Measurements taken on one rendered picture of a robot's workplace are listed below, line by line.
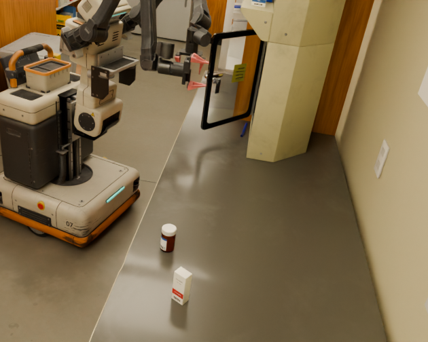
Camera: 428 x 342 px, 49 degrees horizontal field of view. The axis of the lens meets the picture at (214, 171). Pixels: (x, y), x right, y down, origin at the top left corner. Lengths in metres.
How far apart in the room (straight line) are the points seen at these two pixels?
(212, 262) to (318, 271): 0.31
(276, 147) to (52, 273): 1.42
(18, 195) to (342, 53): 1.87
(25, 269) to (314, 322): 1.81
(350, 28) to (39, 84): 1.59
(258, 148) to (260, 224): 0.44
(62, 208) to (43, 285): 0.41
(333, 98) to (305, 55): 0.47
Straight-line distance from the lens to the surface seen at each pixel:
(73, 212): 2.64
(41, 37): 4.21
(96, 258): 2.75
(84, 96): 2.50
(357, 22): 2.11
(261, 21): 1.70
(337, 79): 2.16
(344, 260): 1.48
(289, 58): 1.73
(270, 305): 1.26
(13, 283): 2.66
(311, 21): 1.73
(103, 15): 2.16
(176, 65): 1.94
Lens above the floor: 1.82
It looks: 30 degrees down
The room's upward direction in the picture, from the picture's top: 9 degrees clockwise
